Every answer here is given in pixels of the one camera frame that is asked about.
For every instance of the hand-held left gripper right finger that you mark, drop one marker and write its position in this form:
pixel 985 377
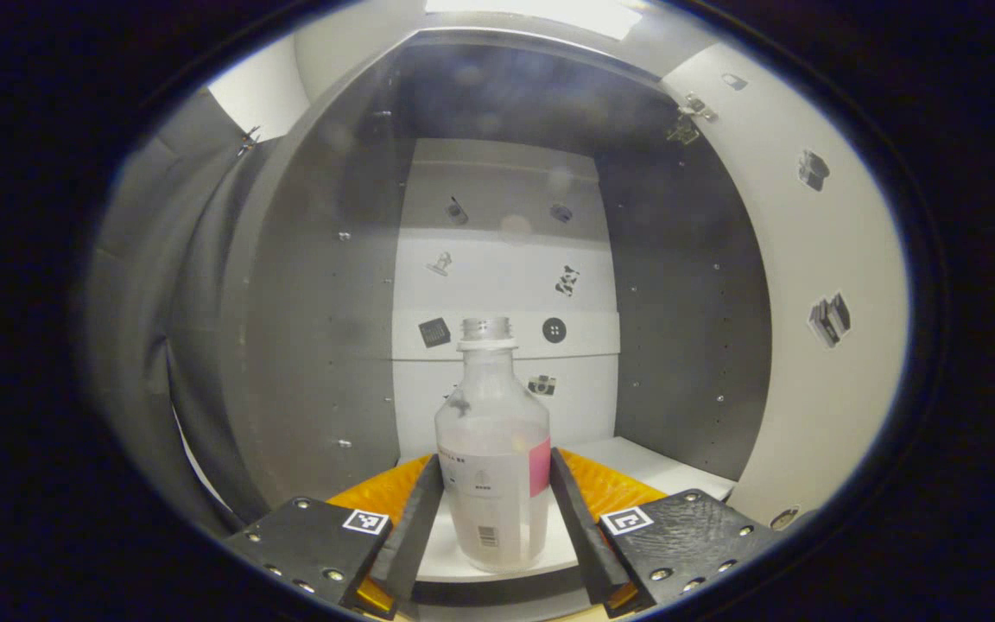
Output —
pixel 588 544

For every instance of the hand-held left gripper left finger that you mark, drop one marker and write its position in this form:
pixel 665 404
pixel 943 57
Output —
pixel 415 544

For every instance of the dark grey cabinet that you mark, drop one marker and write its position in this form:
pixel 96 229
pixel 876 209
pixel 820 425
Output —
pixel 316 345

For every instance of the clear plastic bottle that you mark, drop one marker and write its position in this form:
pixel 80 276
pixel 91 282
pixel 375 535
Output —
pixel 493 449

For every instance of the black backdrop cloth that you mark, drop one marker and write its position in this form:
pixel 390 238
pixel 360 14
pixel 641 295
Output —
pixel 135 345

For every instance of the metal door hinge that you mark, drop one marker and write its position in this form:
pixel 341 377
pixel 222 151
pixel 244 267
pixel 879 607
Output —
pixel 692 117

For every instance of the large ceiling light panel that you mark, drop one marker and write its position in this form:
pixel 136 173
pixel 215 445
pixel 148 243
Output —
pixel 541 13

